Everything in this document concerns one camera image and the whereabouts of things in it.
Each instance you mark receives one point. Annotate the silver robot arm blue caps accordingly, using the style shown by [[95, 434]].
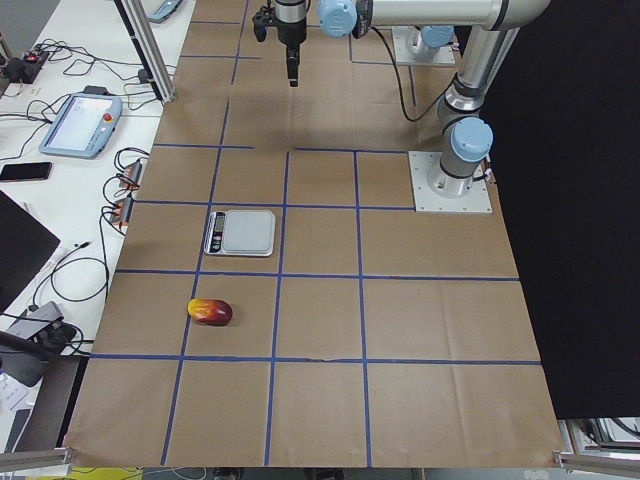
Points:
[[494, 25]]

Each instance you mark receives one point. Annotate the orange black usb hub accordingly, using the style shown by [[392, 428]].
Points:
[[129, 178]]

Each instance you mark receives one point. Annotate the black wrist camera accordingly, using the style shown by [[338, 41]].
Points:
[[262, 20]]

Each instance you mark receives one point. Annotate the black laptop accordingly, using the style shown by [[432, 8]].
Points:
[[26, 245]]

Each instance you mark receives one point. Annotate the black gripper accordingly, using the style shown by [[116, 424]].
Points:
[[291, 34]]

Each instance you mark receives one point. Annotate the square robot mounting plate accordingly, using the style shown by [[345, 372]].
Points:
[[434, 191]]

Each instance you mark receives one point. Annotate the blue teach pendant tablet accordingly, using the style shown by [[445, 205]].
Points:
[[83, 126]]

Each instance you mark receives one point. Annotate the brown paper table cover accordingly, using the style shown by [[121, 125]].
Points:
[[372, 336]]

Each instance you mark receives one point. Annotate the aluminium frame post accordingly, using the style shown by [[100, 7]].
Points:
[[135, 20]]

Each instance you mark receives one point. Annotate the black electronics box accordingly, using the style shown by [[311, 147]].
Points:
[[24, 70]]

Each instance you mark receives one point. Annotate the black curtain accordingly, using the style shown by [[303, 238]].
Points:
[[564, 108]]

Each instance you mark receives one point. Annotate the grey power adapter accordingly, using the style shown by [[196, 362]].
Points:
[[35, 321]]

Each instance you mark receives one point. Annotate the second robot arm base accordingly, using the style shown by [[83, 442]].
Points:
[[426, 41]]

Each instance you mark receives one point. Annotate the silver digital kitchen scale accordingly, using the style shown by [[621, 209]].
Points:
[[240, 233]]

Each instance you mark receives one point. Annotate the black smartphone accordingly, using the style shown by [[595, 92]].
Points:
[[17, 172]]

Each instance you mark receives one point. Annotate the red yellow mango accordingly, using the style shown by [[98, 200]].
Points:
[[210, 311]]

